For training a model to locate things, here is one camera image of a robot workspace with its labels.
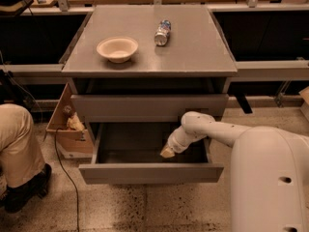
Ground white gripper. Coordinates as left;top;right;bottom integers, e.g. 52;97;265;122
160;127;195;159

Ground grey drawer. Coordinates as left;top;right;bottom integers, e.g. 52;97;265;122
70;94;229;123
79;123;224;185

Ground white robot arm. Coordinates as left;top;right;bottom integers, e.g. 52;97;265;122
161;111;309;232

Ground grey drawer cabinet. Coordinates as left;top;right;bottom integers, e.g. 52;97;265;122
63;6;237;184

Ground open wooden box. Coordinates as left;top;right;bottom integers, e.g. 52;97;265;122
46;84;94;159

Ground grey top drawer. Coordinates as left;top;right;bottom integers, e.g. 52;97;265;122
70;94;229;123

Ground crumpled item in box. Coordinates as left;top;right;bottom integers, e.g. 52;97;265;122
67;112;85;131

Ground white paper bowl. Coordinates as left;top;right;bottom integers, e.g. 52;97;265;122
97;37;138;64

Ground silver soda can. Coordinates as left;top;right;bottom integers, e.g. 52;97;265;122
154;19;171;46

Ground person leg beige trousers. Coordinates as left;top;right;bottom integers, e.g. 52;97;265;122
0;103;45;189

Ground black shoe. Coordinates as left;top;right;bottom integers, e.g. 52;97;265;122
2;163;52;214

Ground black floor cable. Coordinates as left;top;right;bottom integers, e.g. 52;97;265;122
53;127;81;232

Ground grey metal rail frame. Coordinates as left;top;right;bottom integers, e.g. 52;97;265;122
8;5;308;81

